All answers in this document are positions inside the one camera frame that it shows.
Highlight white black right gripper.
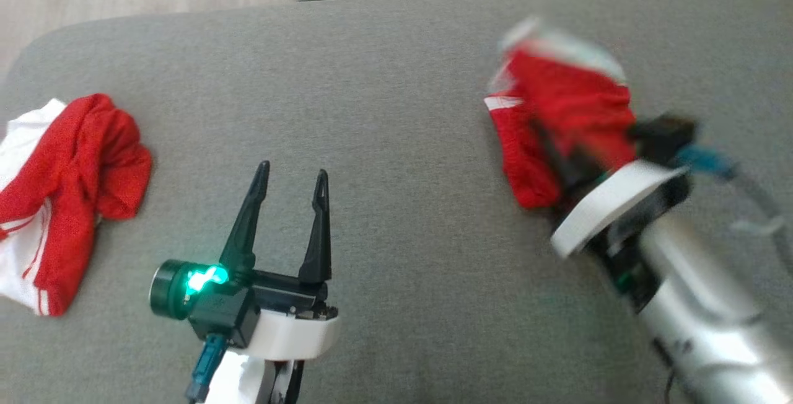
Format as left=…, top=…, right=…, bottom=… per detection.
left=528, top=119, right=692, bottom=260

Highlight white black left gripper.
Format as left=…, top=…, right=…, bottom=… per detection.
left=219, top=160, right=340, bottom=361

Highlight red shorts white stripes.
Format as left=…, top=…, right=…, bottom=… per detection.
left=483, top=16, right=639, bottom=210

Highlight red white jersey shirt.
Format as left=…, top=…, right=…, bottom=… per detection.
left=0, top=92, right=153, bottom=318

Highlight grey fabric sofa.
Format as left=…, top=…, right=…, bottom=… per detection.
left=0, top=0, right=793, bottom=404

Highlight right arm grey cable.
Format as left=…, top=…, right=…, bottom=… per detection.
left=677, top=146, right=793, bottom=237

